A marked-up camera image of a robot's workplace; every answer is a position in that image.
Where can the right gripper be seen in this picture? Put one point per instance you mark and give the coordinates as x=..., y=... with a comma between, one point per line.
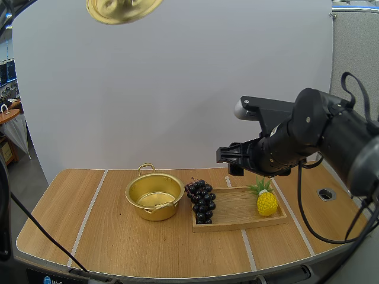
x=257, y=156

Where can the gold pot lid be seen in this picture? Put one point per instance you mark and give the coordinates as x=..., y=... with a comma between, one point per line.
x=118, y=17

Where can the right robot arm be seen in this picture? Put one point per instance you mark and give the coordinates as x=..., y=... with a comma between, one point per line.
x=311, y=118

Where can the shallow wooden tray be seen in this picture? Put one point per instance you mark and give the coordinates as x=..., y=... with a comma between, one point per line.
x=237, y=207

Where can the bunch of dark toy grapes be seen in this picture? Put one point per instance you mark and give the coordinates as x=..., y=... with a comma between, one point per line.
x=204, y=204

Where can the yellow toy pineapple green crown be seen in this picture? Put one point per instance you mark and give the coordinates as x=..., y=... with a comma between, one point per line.
x=267, y=204

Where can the grey partition panel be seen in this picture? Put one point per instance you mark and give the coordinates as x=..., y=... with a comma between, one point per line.
x=355, y=44

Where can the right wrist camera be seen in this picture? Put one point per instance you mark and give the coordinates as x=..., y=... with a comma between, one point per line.
x=266, y=109

